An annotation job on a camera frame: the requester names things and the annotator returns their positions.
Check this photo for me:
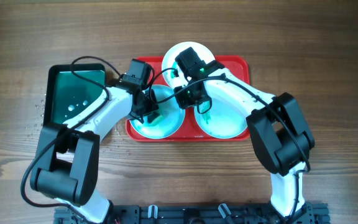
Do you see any light blue plate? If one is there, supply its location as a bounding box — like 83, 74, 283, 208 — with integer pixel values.
194, 99, 247, 139
129, 97, 185, 139

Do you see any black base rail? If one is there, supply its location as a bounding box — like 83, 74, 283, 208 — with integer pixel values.
53, 202, 331, 224

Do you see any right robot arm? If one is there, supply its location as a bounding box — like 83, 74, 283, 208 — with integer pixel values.
174, 47, 314, 223

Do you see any red plastic tray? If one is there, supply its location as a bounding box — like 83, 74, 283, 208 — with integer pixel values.
126, 55, 250, 142

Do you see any black water tray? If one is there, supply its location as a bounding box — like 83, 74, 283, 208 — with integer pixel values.
43, 63, 106, 126

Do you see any green yellow sponge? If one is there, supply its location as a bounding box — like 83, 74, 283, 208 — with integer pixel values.
146, 111, 162, 125

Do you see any white plate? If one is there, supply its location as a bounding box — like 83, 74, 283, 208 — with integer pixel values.
162, 42, 215, 89

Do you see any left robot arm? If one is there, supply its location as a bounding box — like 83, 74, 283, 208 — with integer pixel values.
21, 59, 158, 223

